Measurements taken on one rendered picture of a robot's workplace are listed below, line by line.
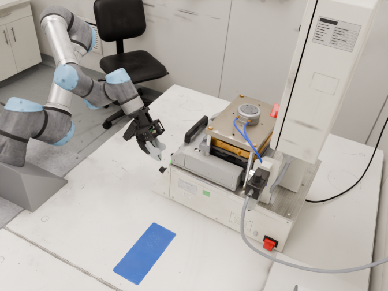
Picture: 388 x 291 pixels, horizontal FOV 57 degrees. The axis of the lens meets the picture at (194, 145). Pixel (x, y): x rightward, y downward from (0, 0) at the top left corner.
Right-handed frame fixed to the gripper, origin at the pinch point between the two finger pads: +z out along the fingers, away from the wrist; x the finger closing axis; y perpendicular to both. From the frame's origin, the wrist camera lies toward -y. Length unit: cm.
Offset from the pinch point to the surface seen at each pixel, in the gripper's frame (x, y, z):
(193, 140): 7.8, 13.7, -1.0
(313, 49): -3, 70, -22
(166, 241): -21.4, 8.1, 21.5
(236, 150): 2.3, 33.5, 3.5
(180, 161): -4.1, 14.5, 1.0
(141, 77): 109, -99, -17
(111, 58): 115, -126, -39
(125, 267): -36.7, 3.9, 18.4
